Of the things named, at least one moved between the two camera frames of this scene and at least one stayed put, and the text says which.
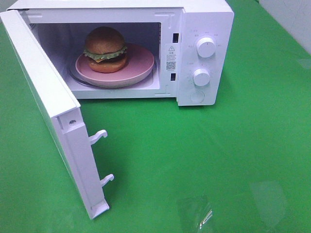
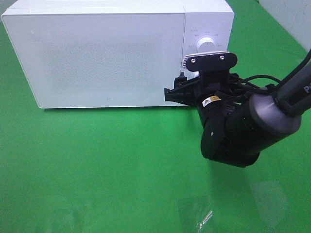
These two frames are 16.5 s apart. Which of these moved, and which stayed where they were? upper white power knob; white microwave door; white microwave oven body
Moved: white microwave door
Stayed: white microwave oven body; upper white power knob
